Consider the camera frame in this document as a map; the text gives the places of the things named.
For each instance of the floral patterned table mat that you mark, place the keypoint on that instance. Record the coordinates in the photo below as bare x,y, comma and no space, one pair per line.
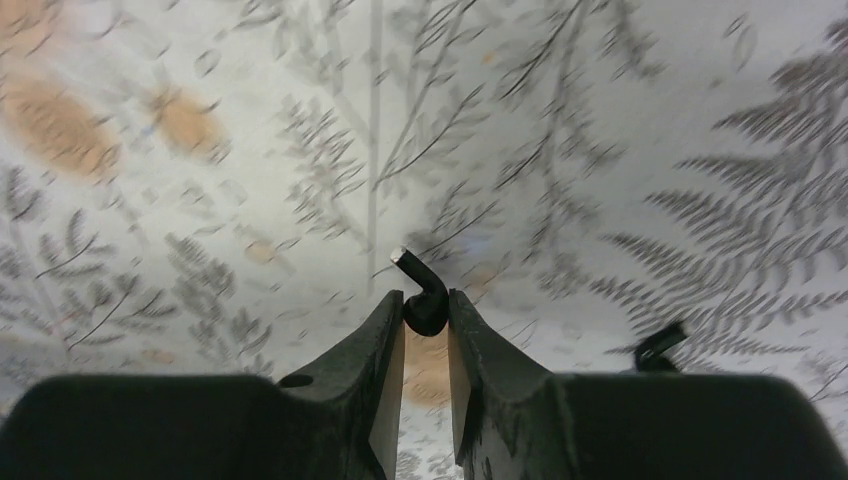
216,188

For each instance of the black earbud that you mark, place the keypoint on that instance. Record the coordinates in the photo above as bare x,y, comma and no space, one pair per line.
651,355
425,313

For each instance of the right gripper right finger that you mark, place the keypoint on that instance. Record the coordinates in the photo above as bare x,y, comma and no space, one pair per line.
515,419

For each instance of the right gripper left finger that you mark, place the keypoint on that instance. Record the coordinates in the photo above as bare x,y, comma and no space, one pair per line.
336,417

